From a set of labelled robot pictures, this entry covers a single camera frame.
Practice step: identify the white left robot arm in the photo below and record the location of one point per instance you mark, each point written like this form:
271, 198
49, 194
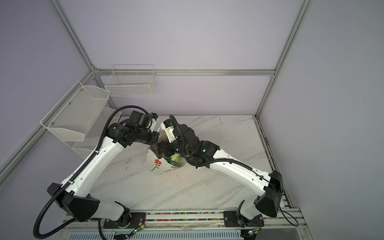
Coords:
73, 193

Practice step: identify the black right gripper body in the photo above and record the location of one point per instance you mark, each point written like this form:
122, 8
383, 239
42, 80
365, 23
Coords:
169, 148

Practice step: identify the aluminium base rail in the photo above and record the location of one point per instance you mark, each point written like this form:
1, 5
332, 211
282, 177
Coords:
192, 225

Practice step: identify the white floral paper bag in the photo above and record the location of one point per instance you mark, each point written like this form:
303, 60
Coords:
157, 165

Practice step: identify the aluminium cage frame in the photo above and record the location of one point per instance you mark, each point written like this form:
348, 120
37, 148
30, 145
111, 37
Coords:
8, 168

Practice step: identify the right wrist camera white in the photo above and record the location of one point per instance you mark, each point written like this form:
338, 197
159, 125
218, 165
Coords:
167, 129

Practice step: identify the white wire wall basket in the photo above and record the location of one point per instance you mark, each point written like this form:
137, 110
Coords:
131, 81

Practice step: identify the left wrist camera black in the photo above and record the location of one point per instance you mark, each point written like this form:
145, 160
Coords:
143, 121

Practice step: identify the green Fox's spring tea bag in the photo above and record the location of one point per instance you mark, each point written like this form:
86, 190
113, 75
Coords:
174, 159

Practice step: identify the white mesh wall basket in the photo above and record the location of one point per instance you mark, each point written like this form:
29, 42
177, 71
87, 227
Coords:
79, 117

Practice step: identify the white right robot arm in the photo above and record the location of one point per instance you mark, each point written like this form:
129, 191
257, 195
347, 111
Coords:
182, 143

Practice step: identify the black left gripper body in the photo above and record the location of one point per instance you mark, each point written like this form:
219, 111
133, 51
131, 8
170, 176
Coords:
149, 138

